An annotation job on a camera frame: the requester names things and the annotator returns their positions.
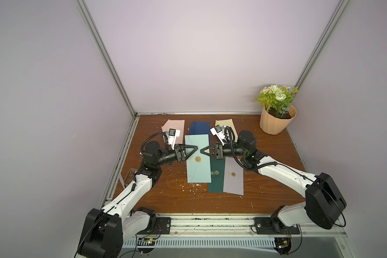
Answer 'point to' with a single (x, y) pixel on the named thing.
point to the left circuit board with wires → (146, 245)
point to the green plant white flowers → (276, 98)
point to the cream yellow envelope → (228, 122)
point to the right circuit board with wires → (283, 245)
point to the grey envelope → (233, 177)
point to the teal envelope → (199, 164)
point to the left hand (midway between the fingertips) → (196, 150)
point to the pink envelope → (175, 124)
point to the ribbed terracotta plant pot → (273, 126)
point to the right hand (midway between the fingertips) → (202, 147)
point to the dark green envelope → (217, 169)
